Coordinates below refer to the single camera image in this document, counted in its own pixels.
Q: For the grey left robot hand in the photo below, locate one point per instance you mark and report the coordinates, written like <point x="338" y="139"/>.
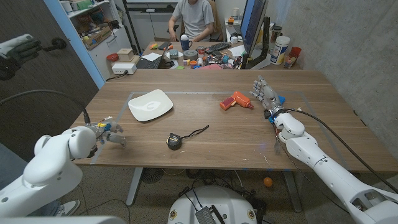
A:
<point x="107" y="129"/>

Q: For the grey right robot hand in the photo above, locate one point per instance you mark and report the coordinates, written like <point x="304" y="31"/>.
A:
<point x="270" y="96"/>

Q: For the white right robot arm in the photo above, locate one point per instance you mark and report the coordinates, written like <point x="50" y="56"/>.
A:
<point x="308" y="152"/>

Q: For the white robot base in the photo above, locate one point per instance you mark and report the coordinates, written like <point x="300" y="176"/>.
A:
<point x="230" y="205"/>

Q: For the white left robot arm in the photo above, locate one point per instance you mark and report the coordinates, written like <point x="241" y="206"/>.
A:
<point x="49" y="171"/>

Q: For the white paper plate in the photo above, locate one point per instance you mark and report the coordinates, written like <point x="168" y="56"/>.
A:
<point x="150" y="105"/>

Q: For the black tape measure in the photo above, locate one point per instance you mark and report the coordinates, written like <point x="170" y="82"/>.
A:
<point x="174" y="141"/>

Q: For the grey tape roll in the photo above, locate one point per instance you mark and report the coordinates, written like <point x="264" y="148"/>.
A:
<point x="190" y="55"/>

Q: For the small blue object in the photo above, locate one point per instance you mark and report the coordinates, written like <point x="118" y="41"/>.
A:
<point x="282" y="99"/>

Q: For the orange toy drill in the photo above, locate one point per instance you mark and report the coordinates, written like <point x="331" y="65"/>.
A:
<point x="241" y="99"/>

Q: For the clear plastic cup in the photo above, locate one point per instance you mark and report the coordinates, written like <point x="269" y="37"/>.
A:
<point x="288" y="61"/>

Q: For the white canister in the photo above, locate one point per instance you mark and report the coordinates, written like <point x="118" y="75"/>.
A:
<point x="280" y="49"/>

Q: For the red cup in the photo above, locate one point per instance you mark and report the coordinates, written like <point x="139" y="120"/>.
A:
<point x="296" y="51"/>

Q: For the white power box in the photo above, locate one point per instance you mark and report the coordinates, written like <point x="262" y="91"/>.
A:
<point x="123" y="68"/>

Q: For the white table leg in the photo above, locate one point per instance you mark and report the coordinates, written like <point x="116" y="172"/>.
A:
<point x="292" y="193"/>
<point x="134" y="186"/>

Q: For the red bowl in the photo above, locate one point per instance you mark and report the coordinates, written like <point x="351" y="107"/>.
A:
<point x="112" y="57"/>

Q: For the black keyboard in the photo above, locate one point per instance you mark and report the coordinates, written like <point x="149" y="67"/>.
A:
<point x="217" y="47"/>

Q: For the computer monitor on stand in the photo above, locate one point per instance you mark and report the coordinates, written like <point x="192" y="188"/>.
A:
<point x="253" y="25"/>

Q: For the white shelf unit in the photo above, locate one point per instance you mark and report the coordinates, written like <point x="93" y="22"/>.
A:
<point x="105" y="53"/>

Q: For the small beige box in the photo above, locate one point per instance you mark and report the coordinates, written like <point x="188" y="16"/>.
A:
<point x="126" y="55"/>

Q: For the dark laptop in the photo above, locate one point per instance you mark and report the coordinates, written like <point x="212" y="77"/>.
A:
<point x="149" y="63"/>

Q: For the red soda can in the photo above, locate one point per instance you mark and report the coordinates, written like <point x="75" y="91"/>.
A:
<point x="201" y="51"/>

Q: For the orange ball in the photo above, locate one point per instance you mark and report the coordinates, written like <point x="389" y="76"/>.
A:
<point x="268" y="182"/>

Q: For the white sneaker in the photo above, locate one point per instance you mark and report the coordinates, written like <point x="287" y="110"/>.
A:
<point x="71" y="208"/>

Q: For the wooden office desk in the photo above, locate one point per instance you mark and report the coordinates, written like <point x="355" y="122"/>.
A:
<point x="200" y="44"/>

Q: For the cardboard box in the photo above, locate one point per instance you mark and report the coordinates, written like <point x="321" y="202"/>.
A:
<point x="98" y="39"/>

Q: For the brown chair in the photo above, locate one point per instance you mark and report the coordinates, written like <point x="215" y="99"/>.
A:
<point x="217" y="21"/>

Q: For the blue mug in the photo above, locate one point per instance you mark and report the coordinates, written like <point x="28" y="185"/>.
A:
<point x="185" y="43"/>

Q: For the black phone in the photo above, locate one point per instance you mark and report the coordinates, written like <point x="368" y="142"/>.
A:
<point x="164" y="46"/>

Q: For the white robot torso edge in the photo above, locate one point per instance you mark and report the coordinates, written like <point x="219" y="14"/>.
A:
<point x="62" y="220"/>

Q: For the seated person grey shirt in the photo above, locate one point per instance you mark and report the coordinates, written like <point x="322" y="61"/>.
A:
<point x="194" y="18"/>

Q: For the black white teleoperation glove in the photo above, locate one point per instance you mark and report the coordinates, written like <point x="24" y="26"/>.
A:
<point x="17" y="49"/>

